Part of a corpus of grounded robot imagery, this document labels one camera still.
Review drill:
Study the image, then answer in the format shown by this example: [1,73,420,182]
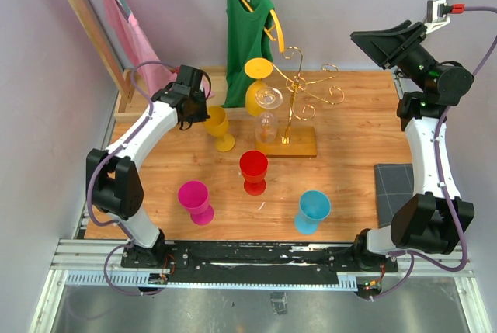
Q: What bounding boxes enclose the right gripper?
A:
[349,20,440,93]

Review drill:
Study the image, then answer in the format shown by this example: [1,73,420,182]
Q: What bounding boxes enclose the yellow goblet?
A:
[244,57,273,116]
[203,106,235,152]

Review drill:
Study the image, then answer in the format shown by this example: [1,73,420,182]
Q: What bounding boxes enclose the clear wine glass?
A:
[255,87,283,143]

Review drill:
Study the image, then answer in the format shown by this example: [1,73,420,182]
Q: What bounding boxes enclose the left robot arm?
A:
[86,64,211,268]

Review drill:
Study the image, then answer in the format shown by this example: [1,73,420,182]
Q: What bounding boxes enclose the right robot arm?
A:
[349,20,474,271]

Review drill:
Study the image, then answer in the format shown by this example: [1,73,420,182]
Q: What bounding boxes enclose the wooden rack base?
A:
[255,126,318,158]

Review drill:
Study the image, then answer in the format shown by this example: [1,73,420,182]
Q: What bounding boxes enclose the pink cloth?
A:
[94,0,215,101]

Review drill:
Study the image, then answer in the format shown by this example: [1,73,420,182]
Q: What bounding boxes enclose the wooden clothes stand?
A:
[45,0,269,124]

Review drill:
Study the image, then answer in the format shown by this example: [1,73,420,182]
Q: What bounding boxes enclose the red goblet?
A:
[239,150,269,196]

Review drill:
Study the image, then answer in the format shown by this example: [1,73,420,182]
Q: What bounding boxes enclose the green tank top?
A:
[224,0,274,108]

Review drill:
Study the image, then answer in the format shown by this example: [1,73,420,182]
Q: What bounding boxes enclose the magenta goblet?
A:
[178,181,214,226]

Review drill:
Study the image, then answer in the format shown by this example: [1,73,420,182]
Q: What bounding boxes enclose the dark grey checked cloth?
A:
[374,164,414,228]

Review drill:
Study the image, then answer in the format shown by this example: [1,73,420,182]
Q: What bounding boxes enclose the blue goblet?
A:
[294,190,332,235]

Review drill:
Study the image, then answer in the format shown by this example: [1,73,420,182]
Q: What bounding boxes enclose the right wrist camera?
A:
[424,0,465,35]

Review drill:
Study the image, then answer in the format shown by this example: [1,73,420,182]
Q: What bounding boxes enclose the gold wire glass rack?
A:
[273,47,345,144]

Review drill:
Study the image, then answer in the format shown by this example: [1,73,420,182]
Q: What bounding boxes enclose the black mounting rail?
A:
[111,241,398,289]

